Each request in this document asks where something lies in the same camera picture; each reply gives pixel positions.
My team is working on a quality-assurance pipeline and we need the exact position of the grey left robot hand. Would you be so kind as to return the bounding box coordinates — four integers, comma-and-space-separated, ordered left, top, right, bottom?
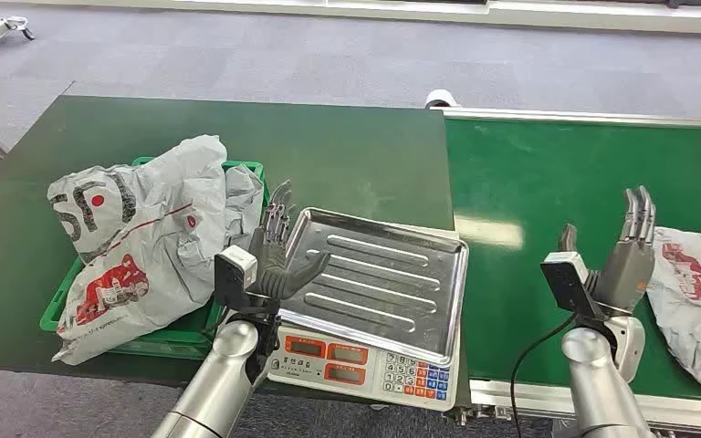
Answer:
246, 179, 332, 302

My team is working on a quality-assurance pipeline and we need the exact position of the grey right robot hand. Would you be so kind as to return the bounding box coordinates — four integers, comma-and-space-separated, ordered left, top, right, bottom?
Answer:
558, 185, 658, 317

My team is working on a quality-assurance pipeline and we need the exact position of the grey mailer bag red print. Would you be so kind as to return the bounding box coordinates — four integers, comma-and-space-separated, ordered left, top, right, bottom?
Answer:
646, 226, 701, 399

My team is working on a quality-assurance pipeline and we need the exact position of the white conveyor end roller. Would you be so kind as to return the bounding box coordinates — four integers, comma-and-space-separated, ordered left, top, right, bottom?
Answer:
425, 89, 462, 110

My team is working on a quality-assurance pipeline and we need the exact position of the plain crumpled grey mailer bag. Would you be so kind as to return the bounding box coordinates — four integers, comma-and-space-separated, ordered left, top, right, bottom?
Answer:
223, 164, 266, 252

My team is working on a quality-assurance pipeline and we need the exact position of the steel scale tray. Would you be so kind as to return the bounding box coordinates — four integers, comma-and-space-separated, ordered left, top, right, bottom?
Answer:
277, 207, 470, 368

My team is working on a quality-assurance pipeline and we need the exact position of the green plastic crate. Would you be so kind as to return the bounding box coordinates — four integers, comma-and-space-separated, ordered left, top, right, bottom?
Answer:
39, 155, 271, 362

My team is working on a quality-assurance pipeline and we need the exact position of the dark green table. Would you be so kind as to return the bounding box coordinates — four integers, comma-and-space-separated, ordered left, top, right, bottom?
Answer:
0, 94, 473, 407

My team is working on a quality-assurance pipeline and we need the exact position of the large grey mailer black lettering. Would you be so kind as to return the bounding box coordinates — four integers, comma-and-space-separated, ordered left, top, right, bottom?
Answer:
47, 134, 231, 367

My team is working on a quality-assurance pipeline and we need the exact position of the white electronic scale body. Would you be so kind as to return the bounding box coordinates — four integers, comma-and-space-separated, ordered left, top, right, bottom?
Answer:
266, 323, 461, 412

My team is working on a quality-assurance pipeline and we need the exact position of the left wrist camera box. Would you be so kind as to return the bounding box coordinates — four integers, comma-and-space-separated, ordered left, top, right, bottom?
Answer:
214, 245, 259, 310

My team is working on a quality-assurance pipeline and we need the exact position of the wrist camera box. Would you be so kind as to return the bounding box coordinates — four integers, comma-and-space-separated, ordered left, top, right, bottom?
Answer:
539, 251, 606, 320
214, 245, 259, 310

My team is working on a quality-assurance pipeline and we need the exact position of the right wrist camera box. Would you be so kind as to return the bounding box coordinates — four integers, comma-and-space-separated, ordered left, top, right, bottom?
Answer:
539, 251, 606, 320

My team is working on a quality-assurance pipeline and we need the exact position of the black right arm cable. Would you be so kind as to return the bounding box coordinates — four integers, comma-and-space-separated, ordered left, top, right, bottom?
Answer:
509, 313, 577, 438

